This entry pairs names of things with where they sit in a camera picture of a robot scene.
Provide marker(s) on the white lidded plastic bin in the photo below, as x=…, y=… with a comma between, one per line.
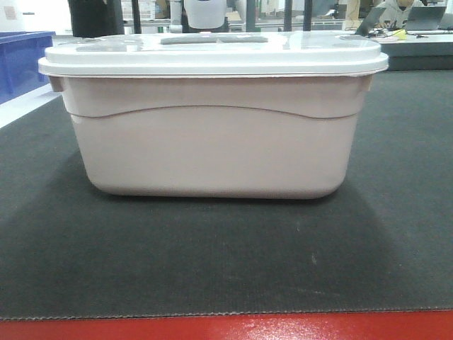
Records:
x=215, y=115

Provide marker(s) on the dark grey fabric mat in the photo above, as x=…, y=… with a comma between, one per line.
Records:
x=382, y=241

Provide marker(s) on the yellow object on desk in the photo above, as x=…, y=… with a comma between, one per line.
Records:
x=399, y=34

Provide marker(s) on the person in grey hoodie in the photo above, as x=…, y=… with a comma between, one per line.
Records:
x=396, y=13

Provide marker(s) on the blue plastic crate left background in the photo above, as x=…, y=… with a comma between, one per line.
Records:
x=20, y=52

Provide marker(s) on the open grey laptop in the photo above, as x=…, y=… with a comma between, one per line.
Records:
x=425, y=18

